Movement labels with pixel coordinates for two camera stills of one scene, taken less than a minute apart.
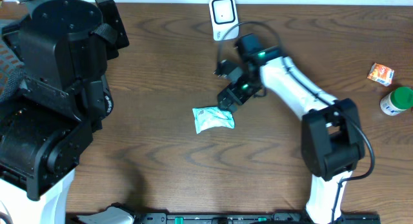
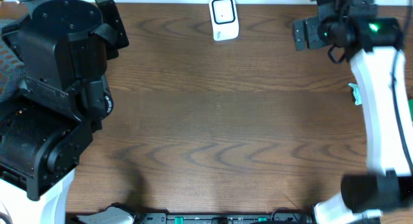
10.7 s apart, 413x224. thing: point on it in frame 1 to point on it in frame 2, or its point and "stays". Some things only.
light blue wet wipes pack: x=207 y=117 to x=357 y=93
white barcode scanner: x=224 y=15 stays
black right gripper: x=234 y=99 to x=315 y=38
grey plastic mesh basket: x=12 y=70 stays
